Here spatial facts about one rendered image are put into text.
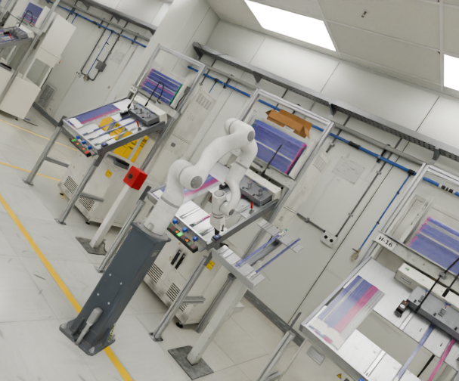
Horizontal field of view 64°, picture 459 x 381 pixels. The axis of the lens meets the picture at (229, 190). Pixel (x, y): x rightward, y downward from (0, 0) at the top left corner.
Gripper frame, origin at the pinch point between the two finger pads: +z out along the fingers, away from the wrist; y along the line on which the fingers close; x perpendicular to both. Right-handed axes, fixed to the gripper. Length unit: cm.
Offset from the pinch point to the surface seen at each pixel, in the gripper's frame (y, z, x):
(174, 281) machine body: -28, 64, -16
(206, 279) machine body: -5, 50, -3
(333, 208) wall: -9, 89, 185
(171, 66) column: -316, 25, 197
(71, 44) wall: -656, 81, 192
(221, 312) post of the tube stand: 27, 40, -19
